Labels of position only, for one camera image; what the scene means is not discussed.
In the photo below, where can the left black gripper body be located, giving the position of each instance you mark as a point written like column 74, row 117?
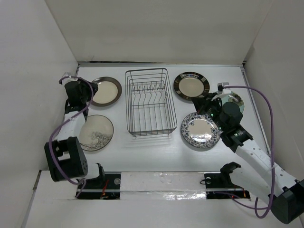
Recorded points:
column 86, row 90

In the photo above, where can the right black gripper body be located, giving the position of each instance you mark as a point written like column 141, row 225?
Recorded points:
column 211, row 107

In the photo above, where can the brown rimmed cream plate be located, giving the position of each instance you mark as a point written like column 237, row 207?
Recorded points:
column 109, row 91

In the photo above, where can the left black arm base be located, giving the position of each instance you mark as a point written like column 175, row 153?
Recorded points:
column 112, row 181

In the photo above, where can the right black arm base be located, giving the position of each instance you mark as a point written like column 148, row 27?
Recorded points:
column 213, row 181

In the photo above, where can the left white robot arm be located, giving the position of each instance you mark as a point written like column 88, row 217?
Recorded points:
column 64, row 154

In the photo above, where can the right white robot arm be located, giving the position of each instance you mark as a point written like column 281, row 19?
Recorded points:
column 283, row 191

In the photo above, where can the blue floral pattern plate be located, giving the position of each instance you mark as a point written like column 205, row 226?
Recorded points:
column 200, row 131

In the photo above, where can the black striped rim plate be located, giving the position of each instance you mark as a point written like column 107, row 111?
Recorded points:
column 189, row 85

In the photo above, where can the teal flower plate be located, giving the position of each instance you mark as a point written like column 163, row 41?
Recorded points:
column 234, row 98

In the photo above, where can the tree pattern cream plate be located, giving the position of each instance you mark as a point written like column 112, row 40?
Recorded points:
column 96, row 133

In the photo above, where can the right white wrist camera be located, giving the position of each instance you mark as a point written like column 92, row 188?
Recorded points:
column 223, row 88

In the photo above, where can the grey wire dish rack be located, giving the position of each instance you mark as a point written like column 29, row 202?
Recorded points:
column 150, row 108

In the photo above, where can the metal rail bar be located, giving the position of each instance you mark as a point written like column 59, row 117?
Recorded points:
column 221, row 189

